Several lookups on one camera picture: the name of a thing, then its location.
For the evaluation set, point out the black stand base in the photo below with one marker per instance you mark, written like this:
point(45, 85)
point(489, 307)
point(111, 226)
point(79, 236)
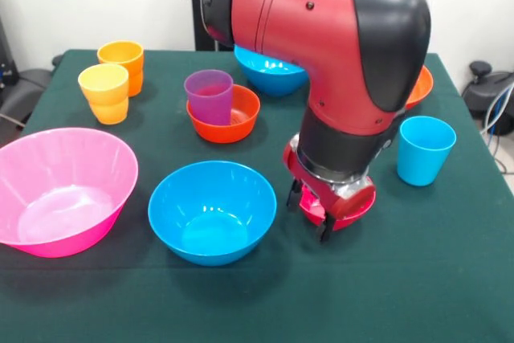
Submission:
point(482, 98)
point(28, 86)

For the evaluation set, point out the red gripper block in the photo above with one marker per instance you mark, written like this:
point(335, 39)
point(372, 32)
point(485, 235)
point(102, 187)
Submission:
point(349, 202)

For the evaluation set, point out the dark green tablecloth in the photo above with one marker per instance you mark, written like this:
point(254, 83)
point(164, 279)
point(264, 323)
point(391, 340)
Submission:
point(257, 299)

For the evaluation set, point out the yellow plastic cup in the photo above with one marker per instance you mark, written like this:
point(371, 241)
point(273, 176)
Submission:
point(106, 110)

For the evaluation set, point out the black equipment box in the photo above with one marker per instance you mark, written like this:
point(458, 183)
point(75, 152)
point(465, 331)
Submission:
point(6, 62)

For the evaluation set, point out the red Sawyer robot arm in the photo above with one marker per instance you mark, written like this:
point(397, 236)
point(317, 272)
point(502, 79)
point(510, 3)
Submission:
point(305, 37)

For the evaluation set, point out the large pink plastic bowl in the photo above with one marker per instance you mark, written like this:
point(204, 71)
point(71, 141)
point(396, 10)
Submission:
point(60, 198)

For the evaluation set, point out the light blue plastic cup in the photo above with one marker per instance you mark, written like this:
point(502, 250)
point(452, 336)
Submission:
point(421, 162)

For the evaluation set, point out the purple plastic cup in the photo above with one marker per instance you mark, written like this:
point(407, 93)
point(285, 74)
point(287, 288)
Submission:
point(209, 106)

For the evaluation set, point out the small crimson plastic bowl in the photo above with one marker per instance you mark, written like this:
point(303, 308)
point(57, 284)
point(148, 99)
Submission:
point(349, 223)

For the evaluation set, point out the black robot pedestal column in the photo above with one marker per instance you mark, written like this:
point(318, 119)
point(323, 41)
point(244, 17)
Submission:
point(194, 5)

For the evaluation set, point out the blue plastic bowl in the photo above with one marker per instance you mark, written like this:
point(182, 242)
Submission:
point(213, 238)
point(273, 82)

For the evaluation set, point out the small orange-red plastic bowl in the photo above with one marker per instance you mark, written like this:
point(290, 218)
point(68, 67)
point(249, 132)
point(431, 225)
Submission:
point(225, 132)

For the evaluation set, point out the large orange-red plastic bowl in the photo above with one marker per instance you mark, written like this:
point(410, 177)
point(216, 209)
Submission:
point(421, 86)

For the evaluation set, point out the orange plastic cup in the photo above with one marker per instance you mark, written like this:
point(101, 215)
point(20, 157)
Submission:
point(132, 74)

